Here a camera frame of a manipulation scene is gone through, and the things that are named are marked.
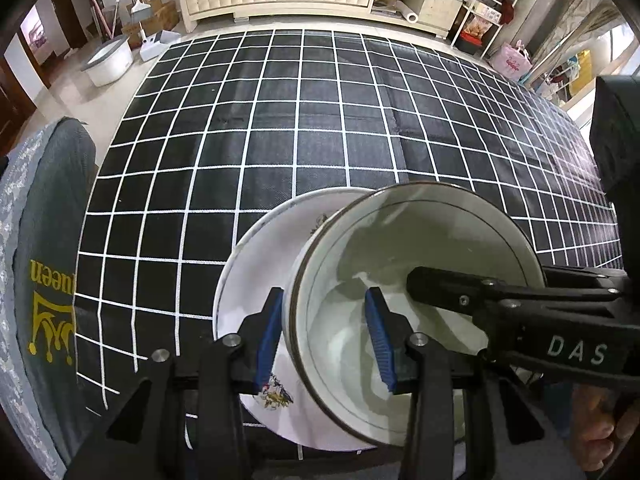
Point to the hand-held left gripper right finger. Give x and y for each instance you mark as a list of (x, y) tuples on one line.
[(380, 345)]

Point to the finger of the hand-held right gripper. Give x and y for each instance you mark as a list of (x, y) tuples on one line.
[(450, 287)]

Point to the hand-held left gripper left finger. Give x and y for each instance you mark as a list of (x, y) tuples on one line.
[(267, 345)]

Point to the green patterned bowl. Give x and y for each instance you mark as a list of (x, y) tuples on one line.
[(425, 230)]

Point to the white plate with floral print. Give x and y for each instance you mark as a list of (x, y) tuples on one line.
[(250, 280)]

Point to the person's right hand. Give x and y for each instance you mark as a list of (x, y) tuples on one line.
[(595, 430)]

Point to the black white checked tablecloth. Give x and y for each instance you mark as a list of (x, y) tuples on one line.
[(250, 135)]

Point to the pink bag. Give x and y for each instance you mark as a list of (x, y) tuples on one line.
[(510, 62)]

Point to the grey printed chair cover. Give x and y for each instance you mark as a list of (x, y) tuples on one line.
[(45, 210)]

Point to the white paper roll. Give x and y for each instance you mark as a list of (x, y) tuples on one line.
[(406, 12)]

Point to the white metal shelf rack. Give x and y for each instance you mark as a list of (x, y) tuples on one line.
[(482, 5)]

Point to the beige patterned curtain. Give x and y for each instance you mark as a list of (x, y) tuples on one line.
[(585, 20)]

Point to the white plastic bucket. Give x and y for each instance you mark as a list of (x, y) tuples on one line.
[(107, 65)]

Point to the cardboard box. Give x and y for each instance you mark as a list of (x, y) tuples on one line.
[(160, 10)]

